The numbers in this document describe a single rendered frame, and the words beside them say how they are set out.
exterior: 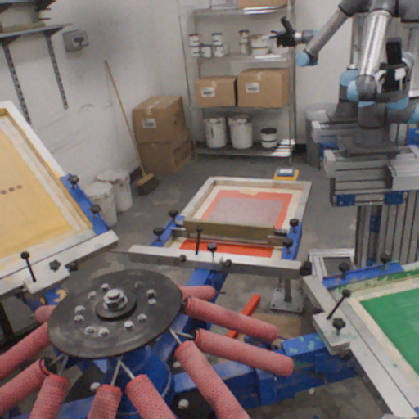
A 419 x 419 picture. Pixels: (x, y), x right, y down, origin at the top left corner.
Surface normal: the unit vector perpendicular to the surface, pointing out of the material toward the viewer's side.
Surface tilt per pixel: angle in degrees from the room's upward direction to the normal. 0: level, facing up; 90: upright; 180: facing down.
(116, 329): 0
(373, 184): 90
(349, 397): 0
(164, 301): 0
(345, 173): 90
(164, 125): 90
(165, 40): 90
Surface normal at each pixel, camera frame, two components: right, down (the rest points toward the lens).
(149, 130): -0.20, 0.47
